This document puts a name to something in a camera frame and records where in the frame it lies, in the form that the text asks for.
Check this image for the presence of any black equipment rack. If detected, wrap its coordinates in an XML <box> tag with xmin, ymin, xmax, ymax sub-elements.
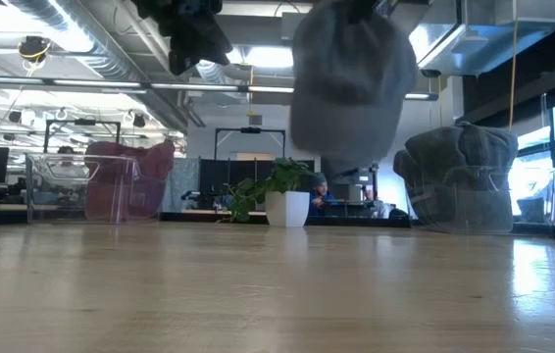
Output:
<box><xmin>328</xmin><ymin>164</ymin><xmax>381</xmax><ymax>218</ymax></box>

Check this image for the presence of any dark office partition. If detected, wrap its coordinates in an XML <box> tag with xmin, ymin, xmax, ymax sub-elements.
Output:
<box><xmin>197</xmin><ymin>156</ymin><xmax>316</xmax><ymax>211</ymax></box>

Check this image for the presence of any yellow cable reel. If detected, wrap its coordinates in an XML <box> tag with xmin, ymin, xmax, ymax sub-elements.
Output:
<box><xmin>16</xmin><ymin>34</ymin><xmax>53</xmax><ymax>65</ymax></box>

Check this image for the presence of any yellow hanging cable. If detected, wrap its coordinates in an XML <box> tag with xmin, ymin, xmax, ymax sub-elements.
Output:
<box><xmin>508</xmin><ymin>0</ymin><xmax>521</xmax><ymax>131</ymax></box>

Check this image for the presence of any round silver air duct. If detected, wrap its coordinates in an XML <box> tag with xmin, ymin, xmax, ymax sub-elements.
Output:
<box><xmin>10</xmin><ymin>0</ymin><xmax>193</xmax><ymax>133</ymax></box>

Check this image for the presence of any grey cap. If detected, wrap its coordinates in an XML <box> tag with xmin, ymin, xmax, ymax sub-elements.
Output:
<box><xmin>392</xmin><ymin>148</ymin><xmax>517</xmax><ymax>197</ymax></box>
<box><xmin>407</xmin><ymin>188</ymin><xmax>515</xmax><ymax>234</ymax></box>
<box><xmin>289</xmin><ymin>0</ymin><xmax>420</xmax><ymax>166</ymax></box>
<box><xmin>403</xmin><ymin>121</ymin><xmax>520</xmax><ymax>173</ymax></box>

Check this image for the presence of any green potted plant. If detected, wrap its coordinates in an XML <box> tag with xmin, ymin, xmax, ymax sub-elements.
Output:
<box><xmin>216</xmin><ymin>156</ymin><xmax>317</xmax><ymax>229</ymax></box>

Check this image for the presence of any black station frame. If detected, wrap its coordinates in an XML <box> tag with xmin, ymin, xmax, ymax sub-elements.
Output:
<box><xmin>43</xmin><ymin>118</ymin><xmax>123</xmax><ymax>154</ymax></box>
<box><xmin>213</xmin><ymin>126</ymin><xmax>287</xmax><ymax>161</ymax></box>

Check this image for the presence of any person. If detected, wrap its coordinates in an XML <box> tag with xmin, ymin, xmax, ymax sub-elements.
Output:
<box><xmin>305</xmin><ymin>171</ymin><xmax>340</xmax><ymax>218</ymax></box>
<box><xmin>54</xmin><ymin>144</ymin><xmax>90</xmax><ymax>180</ymax></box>

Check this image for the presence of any long ceiling light bar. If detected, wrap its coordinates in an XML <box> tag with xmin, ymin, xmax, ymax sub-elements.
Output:
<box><xmin>0</xmin><ymin>74</ymin><xmax>298</xmax><ymax>95</ymax></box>

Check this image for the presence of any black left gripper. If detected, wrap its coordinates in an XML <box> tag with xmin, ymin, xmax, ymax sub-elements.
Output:
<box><xmin>132</xmin><ymin>0</ymin><xmax>233</xmax><ymax>77</ymax></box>

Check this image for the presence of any grey office partition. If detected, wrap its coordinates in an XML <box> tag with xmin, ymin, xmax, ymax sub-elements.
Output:
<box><xmin>161</xmin><ymin>156</ymin><xmax>201</xmax><ymax>213</ymax></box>

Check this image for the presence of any rectangular silver air duct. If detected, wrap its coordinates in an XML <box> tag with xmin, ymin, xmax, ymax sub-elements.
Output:
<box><xmin>407</xmin><ymin>0</ymin><xmax>555</xmax><ymax>78</ymax></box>

